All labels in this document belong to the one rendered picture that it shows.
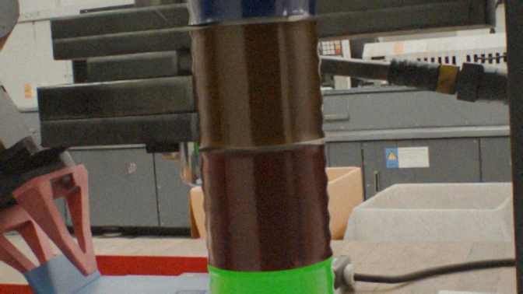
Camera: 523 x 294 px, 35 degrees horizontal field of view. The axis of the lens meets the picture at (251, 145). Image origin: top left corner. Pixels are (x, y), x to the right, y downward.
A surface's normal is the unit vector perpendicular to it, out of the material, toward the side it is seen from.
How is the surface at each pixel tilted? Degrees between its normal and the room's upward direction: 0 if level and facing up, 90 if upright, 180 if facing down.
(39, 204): 110
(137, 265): 90
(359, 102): 90
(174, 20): 90
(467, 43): 49
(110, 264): 90
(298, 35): 76
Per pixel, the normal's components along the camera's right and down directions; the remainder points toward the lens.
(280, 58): 0.33, -0.18
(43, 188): 0.92, -0.17
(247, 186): -0.29, -0.14
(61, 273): 0.76, -0.52
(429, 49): -0.35, -0.57
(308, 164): 0.65, -0.22
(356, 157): -0.40, 0.11
